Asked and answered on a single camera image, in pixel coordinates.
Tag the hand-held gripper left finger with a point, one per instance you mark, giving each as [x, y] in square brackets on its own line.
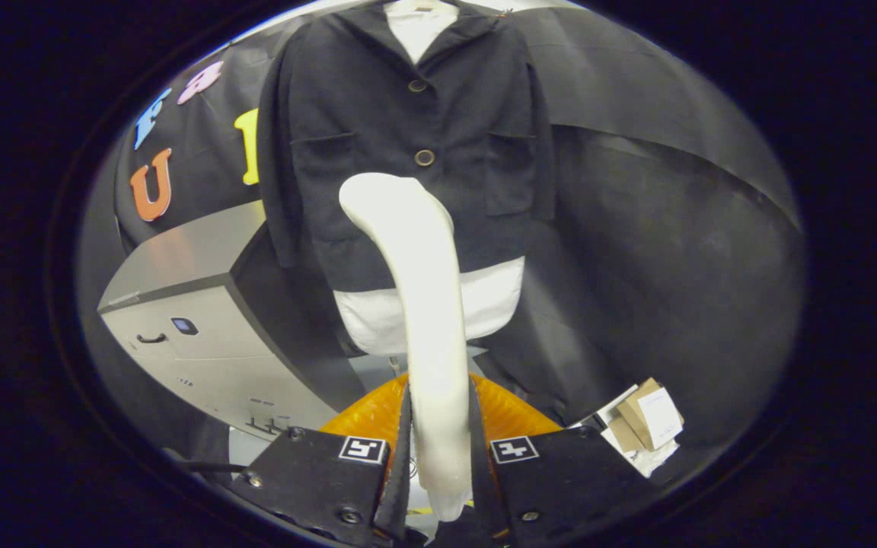
[402, 472]

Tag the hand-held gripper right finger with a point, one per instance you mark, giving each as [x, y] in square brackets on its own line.
[482, 487]

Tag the white garment steamer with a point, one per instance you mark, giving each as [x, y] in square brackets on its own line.
[423, 304]

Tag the black blazer jacket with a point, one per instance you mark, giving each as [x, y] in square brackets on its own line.
[362, 114]

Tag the white mannequin torso on stand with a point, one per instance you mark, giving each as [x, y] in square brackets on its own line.
[362, 320]

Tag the grey cabinet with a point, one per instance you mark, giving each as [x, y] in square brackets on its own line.
[202, 365]

